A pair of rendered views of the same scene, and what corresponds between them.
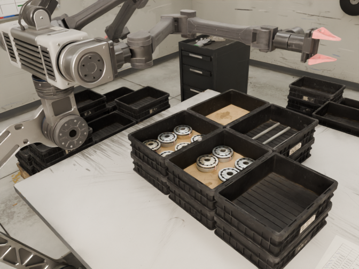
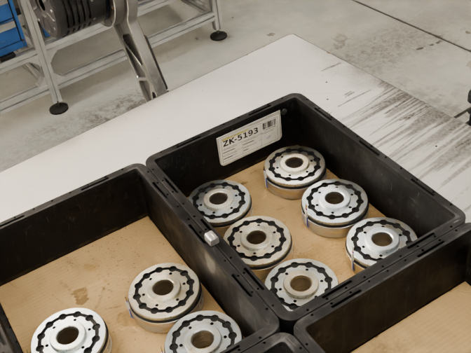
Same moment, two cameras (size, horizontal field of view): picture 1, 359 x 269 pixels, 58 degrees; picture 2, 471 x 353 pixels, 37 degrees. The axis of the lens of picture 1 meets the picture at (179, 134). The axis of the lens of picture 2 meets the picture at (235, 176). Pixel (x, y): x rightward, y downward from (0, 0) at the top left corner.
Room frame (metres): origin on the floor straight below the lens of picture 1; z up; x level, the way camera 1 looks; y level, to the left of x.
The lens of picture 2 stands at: (1.50, -0.74, 1.60)
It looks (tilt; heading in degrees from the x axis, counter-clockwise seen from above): 40 degrees down; 103
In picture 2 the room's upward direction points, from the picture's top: 8 degrees counter-clockwise
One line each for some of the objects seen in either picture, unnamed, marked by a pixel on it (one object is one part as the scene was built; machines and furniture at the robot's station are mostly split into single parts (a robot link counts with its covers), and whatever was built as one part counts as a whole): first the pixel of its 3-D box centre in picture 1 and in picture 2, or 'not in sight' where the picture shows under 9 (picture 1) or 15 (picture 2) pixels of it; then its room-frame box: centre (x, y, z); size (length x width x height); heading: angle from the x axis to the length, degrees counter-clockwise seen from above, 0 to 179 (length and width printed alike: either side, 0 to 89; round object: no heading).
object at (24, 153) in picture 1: (44, 150); not in sight; (2.31, 1.16, 0.26); 0.40 x 0.30 x 0.23; 135
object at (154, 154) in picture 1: (175, 133); (293, 192); (1.40, 0.02, 0.92); 0.40 x 0.30 x 0.02; 130
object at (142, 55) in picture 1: (137, 52); not in sight; (1.06, 0.13, 1.44); 0.10 x 0.09 x 0.05; 135
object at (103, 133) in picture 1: (109, 142); not in sight; (2.31, 0.60, 0.31); 0.40 x 0.30 x 0.34; 135
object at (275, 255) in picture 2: (184, 148); (256, 240); (1.35, -0.02, 0.86); 0.10 x 0.10 x 0.01
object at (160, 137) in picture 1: (167, 137); (334, 201); (1.46, 0.07, 0.86); 0.10 x 0.10 x 0.01
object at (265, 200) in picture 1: (274, 199); not in sight; (0.94, -0.36, 0.87); 0.40 x 0.30 x 0.11; 130
